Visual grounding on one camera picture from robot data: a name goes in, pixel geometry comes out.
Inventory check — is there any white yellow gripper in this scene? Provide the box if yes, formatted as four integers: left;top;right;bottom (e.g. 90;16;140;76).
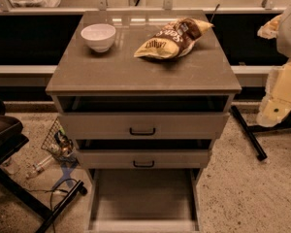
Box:
256;60;291;127

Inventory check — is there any grey bottom drawer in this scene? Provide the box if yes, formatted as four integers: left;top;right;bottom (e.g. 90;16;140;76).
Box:
84;169;201;233

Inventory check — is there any grey drawer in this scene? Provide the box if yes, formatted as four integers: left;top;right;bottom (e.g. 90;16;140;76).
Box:
59;113;229;140
84;169;201;233
76;150;211;169

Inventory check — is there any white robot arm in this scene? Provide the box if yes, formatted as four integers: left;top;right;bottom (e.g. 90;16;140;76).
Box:
256;4;291;127

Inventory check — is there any grey drawer cabinet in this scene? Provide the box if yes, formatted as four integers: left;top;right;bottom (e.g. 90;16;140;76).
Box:
45;9;243;186

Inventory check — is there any grey middle drawer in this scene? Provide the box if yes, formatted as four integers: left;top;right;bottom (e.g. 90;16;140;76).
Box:
76;150;211;169

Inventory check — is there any grey top drawer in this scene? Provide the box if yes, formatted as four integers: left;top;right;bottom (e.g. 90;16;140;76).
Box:
59;113;229;140

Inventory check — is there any yellow brown chip bag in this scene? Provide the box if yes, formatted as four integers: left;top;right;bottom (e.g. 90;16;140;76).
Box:
134;17;213;59

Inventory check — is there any white ceramic bowl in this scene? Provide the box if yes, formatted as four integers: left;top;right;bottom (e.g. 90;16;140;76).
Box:
81;23;116;52

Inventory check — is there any clear plastic bottle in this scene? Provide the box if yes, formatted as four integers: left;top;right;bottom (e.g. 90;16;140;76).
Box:
26;155;54;179

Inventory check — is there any dark tray on stand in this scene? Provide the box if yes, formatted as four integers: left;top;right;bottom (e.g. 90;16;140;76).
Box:
0;115;23;147

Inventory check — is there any black stand left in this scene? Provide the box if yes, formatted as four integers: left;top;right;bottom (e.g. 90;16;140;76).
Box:
0;134;87;233

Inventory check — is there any black table leg frame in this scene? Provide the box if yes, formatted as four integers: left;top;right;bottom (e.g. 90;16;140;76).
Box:
230;106;291;161

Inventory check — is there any wire mesh basket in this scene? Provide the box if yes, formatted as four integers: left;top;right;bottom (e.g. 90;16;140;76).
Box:
41;118;77;163

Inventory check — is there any black floor cable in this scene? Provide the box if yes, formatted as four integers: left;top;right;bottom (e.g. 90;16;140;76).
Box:
24;178;80;233

